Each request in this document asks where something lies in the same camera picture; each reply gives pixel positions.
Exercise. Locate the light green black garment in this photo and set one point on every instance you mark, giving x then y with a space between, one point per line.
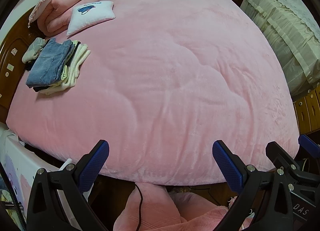
64 73

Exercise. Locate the folded pink quilt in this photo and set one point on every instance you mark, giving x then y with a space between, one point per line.
62 15

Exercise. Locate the grey folded garment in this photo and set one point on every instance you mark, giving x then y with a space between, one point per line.
32 48

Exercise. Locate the pink bed blanket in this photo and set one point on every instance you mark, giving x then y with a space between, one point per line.
162 70

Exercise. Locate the wooden drawer cabinet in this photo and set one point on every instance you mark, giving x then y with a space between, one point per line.
307 110

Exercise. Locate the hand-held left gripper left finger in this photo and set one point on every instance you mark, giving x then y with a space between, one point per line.
93 166

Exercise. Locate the white printed storage box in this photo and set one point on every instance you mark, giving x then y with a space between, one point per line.
17 160

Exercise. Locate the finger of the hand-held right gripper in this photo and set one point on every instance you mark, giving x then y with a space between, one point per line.
275 150
308 142

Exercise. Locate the blue denim jacket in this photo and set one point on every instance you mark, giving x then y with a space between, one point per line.
47 63

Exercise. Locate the cream folded garment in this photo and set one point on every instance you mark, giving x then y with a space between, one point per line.
77 63

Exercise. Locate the person's pink pajama legs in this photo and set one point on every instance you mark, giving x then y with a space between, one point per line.
150 208

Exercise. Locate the cream cloth covered furniture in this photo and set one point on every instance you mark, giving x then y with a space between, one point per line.
282 35

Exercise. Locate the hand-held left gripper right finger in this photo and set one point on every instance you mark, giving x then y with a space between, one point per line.
227 171

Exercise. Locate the wooden headboard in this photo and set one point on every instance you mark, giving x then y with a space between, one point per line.
12 53

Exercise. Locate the white printed pillow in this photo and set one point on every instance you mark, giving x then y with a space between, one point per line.
92 15

